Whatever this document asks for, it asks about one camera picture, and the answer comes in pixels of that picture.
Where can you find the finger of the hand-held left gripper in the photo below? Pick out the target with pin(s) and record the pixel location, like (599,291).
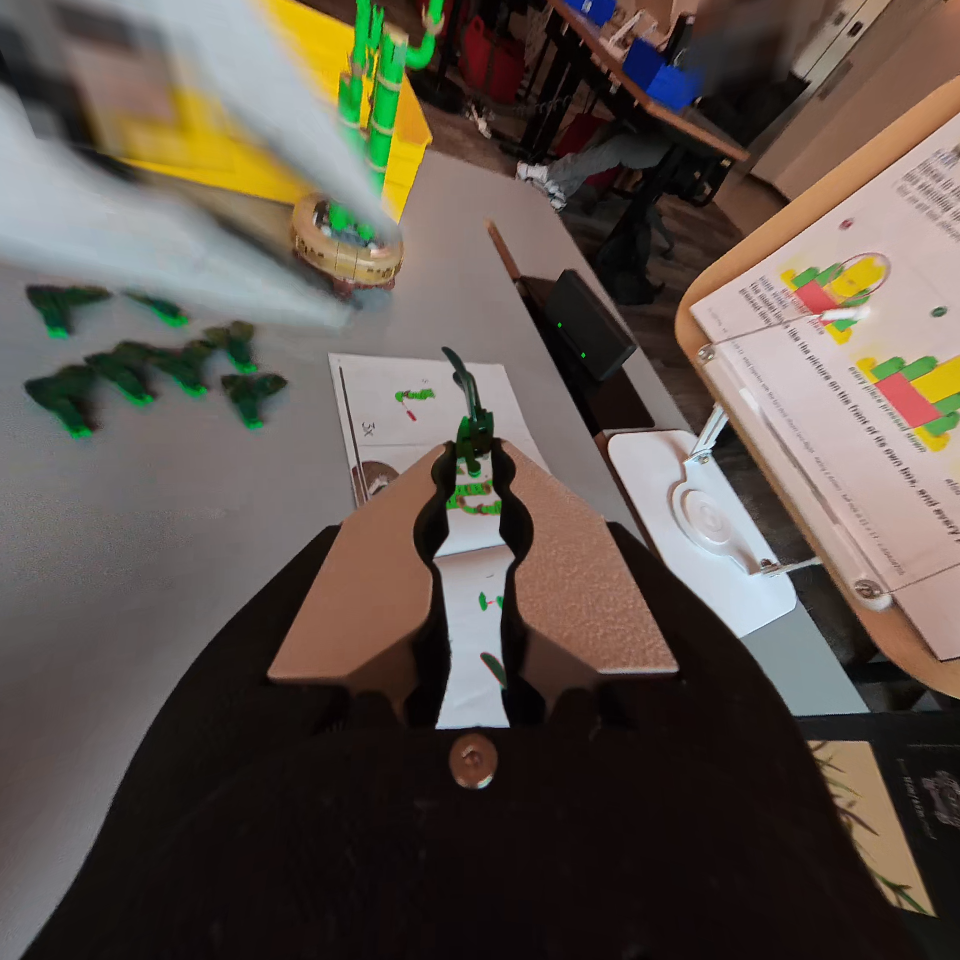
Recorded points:
(285,97)
(90,217)

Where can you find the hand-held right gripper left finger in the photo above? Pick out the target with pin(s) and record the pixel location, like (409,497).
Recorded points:
(360,600)

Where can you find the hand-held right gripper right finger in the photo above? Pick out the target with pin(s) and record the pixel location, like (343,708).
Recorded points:
(592,600)

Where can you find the green lego bamboo model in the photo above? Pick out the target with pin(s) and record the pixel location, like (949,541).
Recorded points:
(349,255)

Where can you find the dark green lego leaf assembly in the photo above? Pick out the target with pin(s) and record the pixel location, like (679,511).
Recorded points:
(472,435)

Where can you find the scattered group of lego leaves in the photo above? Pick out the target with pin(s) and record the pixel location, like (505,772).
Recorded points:
(124,375)

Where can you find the white lego instruction booklet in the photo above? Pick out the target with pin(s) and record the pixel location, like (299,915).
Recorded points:
(375,390)

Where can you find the black lego bamboo box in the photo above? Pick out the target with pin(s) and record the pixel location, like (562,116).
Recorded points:
(922,787)

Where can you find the yellow plastic bin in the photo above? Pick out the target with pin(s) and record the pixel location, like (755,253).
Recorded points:
(409,146)

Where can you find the white board stand base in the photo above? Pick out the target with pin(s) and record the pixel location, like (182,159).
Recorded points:
(712,525)

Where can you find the red bag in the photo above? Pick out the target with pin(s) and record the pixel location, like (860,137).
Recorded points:
(491,60)

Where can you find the black power brick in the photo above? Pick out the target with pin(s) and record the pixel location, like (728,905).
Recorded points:
(592,330)

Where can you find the blue storage bin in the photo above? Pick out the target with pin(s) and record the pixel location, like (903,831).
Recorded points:
(592,9)
(675,86)
(643,60)

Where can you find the laminated instruction sheet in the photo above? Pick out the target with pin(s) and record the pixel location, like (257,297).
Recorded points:
(862,420)

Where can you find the black backpack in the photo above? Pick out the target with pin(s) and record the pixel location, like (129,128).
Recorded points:
(626,255)

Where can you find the wooden display board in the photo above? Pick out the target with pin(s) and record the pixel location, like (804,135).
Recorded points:
(750,247)

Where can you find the wooden workbench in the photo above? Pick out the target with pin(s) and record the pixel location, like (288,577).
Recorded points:
(675,124)

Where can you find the white cabinet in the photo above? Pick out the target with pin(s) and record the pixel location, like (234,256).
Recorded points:
(862,82)

